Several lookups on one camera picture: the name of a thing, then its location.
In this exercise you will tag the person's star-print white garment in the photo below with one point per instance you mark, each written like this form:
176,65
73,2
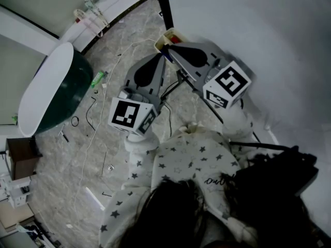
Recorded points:
191,159

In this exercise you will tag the crumpled silver foil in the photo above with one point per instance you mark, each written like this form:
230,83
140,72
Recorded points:
111,167

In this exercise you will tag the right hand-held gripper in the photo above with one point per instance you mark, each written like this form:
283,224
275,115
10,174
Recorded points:
230,89

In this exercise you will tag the white whiteboard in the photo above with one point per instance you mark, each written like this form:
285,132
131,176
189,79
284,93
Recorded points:
258,35

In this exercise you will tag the dark red small object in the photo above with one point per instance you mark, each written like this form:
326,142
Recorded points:
176,39

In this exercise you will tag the green marker pen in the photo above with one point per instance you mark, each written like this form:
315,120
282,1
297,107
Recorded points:
96,79

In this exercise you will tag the thin black rod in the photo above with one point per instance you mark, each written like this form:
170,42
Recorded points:
104,164

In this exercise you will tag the person's right forearm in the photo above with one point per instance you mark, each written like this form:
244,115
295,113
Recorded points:
236,125

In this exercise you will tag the white oval table green base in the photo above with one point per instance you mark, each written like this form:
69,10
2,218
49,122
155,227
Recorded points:
46,86

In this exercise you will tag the black white printed floor tag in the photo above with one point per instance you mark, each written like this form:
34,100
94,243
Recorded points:
161,14

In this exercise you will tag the white power strip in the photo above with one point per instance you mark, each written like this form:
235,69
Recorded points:
18,200

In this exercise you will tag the cluttered dark shelf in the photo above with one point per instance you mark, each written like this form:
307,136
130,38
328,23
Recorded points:
28,234

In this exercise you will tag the brown wooden cabinet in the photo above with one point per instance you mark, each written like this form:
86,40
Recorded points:
22,161

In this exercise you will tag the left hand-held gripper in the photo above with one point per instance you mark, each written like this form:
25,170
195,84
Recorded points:
126,115

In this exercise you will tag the person's left forearm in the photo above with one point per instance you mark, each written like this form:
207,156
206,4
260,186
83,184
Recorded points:
139,148

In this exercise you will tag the black bag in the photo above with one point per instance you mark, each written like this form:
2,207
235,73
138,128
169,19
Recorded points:
279,174

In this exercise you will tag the beige box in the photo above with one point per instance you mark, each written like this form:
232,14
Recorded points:
159,45

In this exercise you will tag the flat white strip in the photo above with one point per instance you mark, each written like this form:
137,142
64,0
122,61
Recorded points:
94,198

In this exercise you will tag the small metal hand tool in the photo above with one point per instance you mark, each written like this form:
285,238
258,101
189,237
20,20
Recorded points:
64,136

